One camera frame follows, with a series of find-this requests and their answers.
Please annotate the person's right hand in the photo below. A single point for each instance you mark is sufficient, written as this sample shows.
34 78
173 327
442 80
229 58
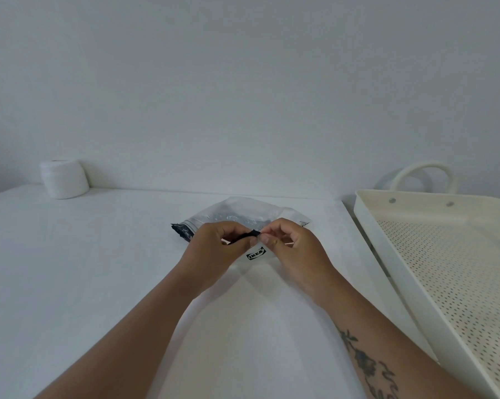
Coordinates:
302 257

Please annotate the person's left hand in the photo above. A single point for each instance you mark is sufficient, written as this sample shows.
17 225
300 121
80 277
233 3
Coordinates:
210 255

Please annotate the person's left thumb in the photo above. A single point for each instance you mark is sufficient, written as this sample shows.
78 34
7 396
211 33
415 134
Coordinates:
235 228

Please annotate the person's right thumb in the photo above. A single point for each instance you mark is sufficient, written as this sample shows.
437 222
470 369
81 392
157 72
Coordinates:
268 239

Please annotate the small black plastic part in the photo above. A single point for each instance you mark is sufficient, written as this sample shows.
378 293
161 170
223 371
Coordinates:
246 235

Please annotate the person's left forearm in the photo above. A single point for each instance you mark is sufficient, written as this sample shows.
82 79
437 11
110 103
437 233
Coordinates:
133 340

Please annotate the person's right forearm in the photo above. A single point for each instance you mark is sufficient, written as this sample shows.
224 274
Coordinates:
383 349

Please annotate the clear plastic hardware bag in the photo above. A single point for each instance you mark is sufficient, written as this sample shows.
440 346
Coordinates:
237 209

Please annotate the white paper roll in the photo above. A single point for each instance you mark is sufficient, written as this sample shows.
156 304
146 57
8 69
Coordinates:
64 178

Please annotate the white perforated metal tray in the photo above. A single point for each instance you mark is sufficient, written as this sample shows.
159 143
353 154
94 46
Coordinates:
453 261

